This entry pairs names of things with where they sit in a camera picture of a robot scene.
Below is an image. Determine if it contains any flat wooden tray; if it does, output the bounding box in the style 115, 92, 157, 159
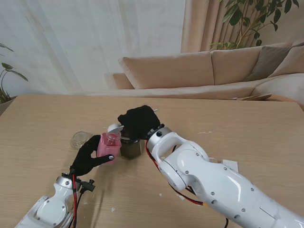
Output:
229, 94, 273, 102

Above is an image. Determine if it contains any white plastic spoon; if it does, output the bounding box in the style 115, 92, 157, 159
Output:
107, 108, 159, 133

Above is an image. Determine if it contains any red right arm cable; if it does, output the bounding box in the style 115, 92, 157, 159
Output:
146, 148, 207, 207

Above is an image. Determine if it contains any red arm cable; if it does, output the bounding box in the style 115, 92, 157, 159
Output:
71, 174, 79, 228
146, 148, 207, 207

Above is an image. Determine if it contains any white square jar lid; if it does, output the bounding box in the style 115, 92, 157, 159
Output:
222, 159, 239, 172

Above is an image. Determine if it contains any grey sofa cushion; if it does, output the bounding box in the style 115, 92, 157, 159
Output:
244, 46, 294, 82

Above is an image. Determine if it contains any white throw blanket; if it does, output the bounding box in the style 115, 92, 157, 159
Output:
251, 73, 304, 105

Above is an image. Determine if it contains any sheer white curtain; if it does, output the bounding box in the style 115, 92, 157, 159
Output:
0, 0, 187, 95

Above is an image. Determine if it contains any small green houseplant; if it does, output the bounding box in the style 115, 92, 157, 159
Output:
0, 42, 29, 104

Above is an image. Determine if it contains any red left arm cable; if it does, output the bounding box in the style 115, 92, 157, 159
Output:
71, 174, 79, 228

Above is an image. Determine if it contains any clear glass jar lid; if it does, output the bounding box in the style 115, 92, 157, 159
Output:
70, 131, 93, 150

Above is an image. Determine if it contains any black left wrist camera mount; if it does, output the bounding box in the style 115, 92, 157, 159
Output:
79, 179, 96, 193

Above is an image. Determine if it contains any beige planter box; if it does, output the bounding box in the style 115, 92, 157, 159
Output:
0, 96, 16, 117

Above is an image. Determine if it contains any pink square coffee jar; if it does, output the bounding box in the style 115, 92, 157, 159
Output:
96, 132, 122, 164

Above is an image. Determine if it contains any tall leafy green plant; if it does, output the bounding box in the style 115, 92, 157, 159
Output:
209, 0, 300, 51

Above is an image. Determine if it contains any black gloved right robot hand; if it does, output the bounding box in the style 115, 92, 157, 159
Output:
117, 105, 164, 141

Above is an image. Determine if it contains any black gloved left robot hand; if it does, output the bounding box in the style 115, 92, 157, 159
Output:
69, 134, 115, 178

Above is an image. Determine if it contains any beige fabric sofa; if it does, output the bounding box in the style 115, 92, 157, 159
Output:
104, 41, 304, 105

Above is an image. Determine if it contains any beige pleated curtain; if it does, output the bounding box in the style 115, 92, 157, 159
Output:
180, 0, 304, 53

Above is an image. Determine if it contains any glass jar of coffee beans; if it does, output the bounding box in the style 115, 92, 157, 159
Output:
118, 128, 145, 160

